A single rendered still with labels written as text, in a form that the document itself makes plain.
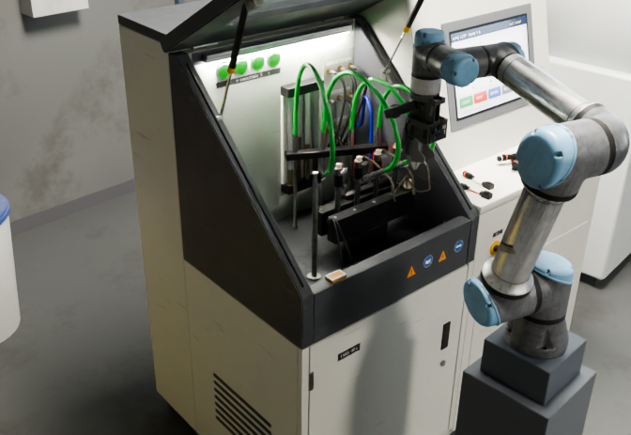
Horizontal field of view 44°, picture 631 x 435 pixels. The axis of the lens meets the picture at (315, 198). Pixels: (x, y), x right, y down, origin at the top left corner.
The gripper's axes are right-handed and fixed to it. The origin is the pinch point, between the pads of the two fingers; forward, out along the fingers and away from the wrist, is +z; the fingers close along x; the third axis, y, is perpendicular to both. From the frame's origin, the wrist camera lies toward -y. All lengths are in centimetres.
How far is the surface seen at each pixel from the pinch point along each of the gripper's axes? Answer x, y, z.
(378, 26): 35, -49, -20
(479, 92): 64, -29, 3
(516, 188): 54, -3, 25
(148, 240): -35, -82, 47
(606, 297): 164, -18, 124
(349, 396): -17, -2, 70
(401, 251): 1.4, -3.0, 28.4
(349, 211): 2.1, -25.1, 25.4
